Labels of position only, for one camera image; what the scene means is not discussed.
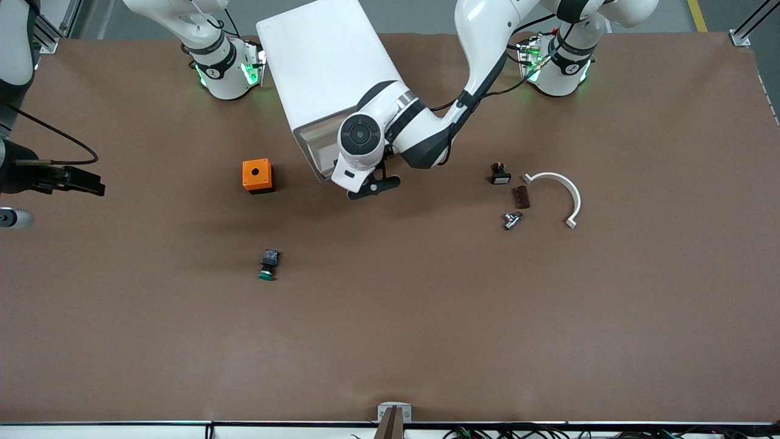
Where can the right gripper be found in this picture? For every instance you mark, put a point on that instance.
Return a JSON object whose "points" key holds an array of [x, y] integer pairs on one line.
{"points": [[23, 177]]}

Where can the white plastic drawer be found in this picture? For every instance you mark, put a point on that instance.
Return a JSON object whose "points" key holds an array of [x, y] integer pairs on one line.
{"points": [[314, 129], [320, 158]]}

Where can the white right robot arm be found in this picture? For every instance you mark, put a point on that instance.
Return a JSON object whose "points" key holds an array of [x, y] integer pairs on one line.
{"points": [[225, 79]]}

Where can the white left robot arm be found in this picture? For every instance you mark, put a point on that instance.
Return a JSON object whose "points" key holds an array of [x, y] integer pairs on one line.
{"points": [[487, 36]]}

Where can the white drawer cabinet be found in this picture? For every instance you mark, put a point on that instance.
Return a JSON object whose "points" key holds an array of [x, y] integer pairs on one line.
{"points": [[317, 55]]}

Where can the green mushroom push button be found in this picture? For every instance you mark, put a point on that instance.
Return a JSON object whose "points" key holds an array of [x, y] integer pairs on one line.
{"points": [[269, 259]]}

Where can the chrome tee pipe fitting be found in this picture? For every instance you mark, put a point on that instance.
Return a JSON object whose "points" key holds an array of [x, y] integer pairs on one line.
{"points": [[512, 221]]}

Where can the brown cylindrical capacitor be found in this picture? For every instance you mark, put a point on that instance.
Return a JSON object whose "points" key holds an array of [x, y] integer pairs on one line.
{"points": [[523, 197]]}

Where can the white curved plastic arc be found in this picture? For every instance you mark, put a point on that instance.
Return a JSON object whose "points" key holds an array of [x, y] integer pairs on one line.
{"points": [[551, 175]]}

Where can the orange button enclosure box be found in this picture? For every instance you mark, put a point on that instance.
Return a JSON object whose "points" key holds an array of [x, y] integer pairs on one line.
{"points": [[248, 177]]}

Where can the aluminium frame profile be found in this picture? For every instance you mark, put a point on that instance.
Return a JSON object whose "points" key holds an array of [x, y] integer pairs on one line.
{"points": [[47, 44], [739, 38]]}

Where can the black switch with white face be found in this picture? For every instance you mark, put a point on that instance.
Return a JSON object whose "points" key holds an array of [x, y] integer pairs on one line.
{"points": [[501, 177]]}

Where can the grey metal mount bracket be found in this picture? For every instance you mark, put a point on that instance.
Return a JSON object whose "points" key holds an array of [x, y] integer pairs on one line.
{"points": [[394, 407]]}

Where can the brown upright post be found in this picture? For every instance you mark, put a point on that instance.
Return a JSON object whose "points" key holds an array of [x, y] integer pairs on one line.
{"points": [[390, 427]]}

